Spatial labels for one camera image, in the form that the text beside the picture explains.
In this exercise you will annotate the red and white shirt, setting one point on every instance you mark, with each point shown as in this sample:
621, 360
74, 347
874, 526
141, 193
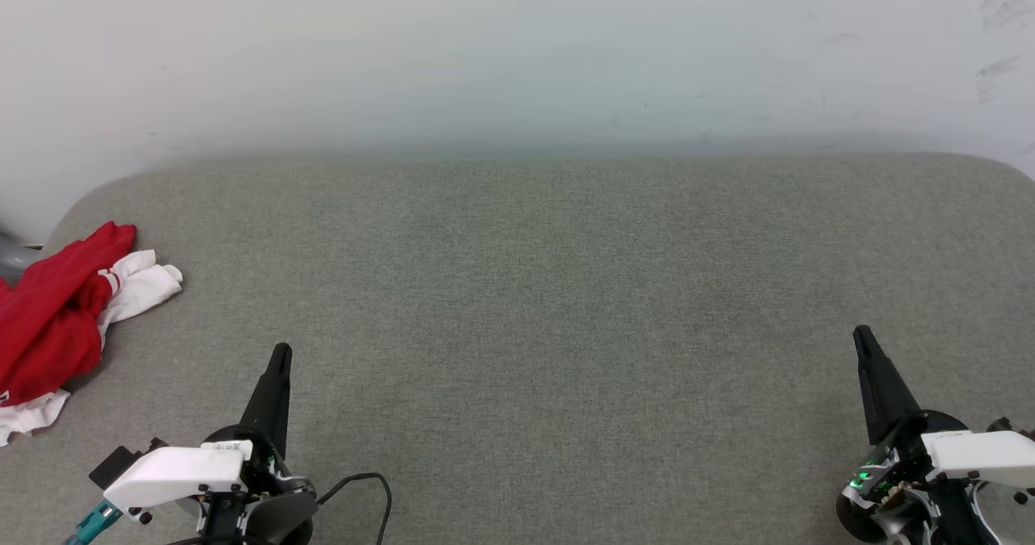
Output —
48, 318

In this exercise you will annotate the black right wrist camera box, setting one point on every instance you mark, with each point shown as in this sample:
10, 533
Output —
1011, 428

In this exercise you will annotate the grey fabric sofa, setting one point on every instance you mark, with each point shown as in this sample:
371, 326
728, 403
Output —
534, 327

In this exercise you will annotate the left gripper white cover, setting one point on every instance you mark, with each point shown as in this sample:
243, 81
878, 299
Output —
174, 472

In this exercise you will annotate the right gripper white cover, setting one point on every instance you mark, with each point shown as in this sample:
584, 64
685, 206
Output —
970, 454

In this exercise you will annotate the grey rounded object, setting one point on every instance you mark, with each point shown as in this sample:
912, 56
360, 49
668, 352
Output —
12, 258

